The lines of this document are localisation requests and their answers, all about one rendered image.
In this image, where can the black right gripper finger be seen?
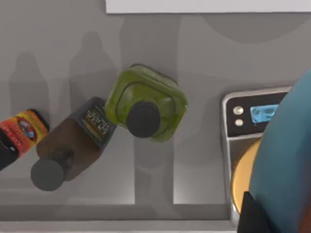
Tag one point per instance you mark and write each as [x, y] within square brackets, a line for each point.
[248, 216]

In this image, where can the grey scale with yellow plate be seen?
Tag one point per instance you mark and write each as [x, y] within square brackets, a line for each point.
[243, 103]

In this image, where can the green bottle with black cap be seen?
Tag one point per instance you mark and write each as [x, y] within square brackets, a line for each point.
[122, 97]

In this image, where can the brown bottle with grey cap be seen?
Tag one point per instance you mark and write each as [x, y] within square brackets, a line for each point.
[73, 142]

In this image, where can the black bottle with orange label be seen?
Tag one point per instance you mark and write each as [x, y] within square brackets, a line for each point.
[25, 129]

